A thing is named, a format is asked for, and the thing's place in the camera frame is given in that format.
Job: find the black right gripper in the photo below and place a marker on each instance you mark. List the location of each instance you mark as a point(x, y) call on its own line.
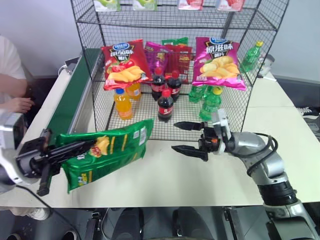
point(211, 140)

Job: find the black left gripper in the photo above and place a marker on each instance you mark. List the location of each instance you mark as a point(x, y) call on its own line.
point(32, 160)

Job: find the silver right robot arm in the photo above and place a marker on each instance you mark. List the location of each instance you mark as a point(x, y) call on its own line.
point(272, 170)

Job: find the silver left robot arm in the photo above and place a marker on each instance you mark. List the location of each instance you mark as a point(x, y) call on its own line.
point(5, 178)

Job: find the person's bare forearm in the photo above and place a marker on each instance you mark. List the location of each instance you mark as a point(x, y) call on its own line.
point(11, 91)

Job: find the green conveyor belt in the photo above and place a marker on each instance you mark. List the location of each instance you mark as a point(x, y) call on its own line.
point(72, 92)

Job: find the person's bare hand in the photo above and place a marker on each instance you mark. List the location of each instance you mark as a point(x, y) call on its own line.
point(21, 104)

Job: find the green soda bottle yellow cap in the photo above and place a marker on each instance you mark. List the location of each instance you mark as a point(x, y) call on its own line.
point(211, 105)
point(196, 93)
point(250, 58)

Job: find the cola bottle red cap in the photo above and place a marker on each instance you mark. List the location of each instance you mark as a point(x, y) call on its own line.
point(158, 83)
point(174, 86)
point(165, 107)

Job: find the white shoe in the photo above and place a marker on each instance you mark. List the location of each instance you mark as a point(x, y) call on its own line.
point(32, 213)

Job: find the orange soda bottle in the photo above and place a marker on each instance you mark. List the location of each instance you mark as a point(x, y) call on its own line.
point(135, 91)
point(123, 106)

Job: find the small red chips bag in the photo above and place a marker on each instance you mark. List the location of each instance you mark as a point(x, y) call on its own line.
point(181, 61)

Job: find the large pink chips bag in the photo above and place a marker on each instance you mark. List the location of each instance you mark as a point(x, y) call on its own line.
point(220, 65)

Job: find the small magenta chips bag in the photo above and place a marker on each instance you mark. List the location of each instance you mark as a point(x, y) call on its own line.
point(156, 56)

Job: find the small green chips bag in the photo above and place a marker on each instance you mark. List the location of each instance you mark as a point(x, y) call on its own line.
point(175, 41)

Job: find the large red chips bag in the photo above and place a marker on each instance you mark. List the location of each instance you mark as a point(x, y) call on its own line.
point(125, 65)

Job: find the red drink carton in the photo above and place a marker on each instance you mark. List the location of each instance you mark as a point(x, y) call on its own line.
point(230, 5)
point(190, 4)

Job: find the green drink carton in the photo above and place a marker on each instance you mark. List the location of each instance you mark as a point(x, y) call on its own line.
point(107, 5)
point(145, 4)

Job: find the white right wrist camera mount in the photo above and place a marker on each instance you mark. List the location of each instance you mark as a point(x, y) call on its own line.
point(221, 122)

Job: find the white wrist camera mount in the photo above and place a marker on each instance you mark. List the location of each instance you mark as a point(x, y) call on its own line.
point(10, 130)
point(221, 122)

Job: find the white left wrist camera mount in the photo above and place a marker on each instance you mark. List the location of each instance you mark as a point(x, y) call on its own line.
point(10, 130)

